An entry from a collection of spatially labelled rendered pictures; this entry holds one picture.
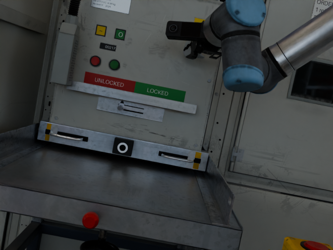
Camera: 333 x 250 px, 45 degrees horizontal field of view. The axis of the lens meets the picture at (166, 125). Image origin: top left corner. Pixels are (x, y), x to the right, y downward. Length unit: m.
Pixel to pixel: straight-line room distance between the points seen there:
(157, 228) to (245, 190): 0.74
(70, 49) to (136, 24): 0.23
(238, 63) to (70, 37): 0.51
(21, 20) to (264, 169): 0.98
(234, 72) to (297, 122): 0.68
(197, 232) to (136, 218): 0.13
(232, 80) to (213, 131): 0.62
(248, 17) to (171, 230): 0.49
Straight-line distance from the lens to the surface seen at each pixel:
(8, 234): 1.69
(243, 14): 0.92
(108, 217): 0.85
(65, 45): 1.19
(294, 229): 1.64
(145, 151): 1.27
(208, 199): 1.02
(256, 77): 0.91
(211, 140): 1.51
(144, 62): 1.26
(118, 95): 1.23
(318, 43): 1.03
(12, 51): 1.35
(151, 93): 1.26
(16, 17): 1.32
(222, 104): 1.50
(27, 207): 0.89
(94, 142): 1.28
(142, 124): 1.27
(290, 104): 1.54
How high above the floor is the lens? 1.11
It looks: 5 degrees down
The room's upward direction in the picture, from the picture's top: 11 degrees clockwise
